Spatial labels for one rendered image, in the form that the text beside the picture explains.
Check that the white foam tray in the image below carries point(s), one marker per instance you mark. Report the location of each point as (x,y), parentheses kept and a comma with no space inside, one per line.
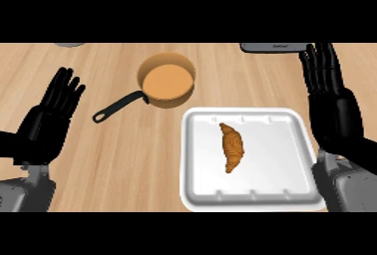
(283,156)

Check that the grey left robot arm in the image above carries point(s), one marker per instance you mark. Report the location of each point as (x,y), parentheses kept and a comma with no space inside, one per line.
(24,191)

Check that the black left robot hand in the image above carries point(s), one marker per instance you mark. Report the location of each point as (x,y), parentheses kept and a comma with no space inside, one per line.
(42,127)

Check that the pale grey round object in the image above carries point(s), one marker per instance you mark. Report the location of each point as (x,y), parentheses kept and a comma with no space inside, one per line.
(68,44)

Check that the dark grey flat appliance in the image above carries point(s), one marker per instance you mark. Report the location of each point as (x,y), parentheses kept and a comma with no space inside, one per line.
(272,47)

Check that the brown croissant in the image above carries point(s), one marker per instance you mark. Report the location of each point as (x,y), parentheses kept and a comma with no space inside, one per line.
(233,147)

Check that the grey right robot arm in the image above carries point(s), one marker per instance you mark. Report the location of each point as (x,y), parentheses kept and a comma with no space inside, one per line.
(346,186)

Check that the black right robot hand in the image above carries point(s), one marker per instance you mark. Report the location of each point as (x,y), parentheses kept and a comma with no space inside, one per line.
(336,113)

